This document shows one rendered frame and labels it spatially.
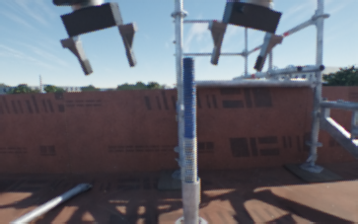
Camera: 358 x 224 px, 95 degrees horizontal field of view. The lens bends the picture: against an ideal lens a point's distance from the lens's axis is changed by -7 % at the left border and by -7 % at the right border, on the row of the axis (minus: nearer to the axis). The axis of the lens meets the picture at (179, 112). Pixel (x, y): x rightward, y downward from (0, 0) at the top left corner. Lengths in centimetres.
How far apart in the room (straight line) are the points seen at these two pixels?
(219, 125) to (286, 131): 60
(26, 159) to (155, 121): 120
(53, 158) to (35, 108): 45
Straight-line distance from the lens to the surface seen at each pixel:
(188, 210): 63
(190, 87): 51
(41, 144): 189
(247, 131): 159
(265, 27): 50
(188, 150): 54
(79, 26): 50
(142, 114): 147
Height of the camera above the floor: 69
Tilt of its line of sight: 7 degrees down
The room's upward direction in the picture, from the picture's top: 1 degrees counter-clockwise
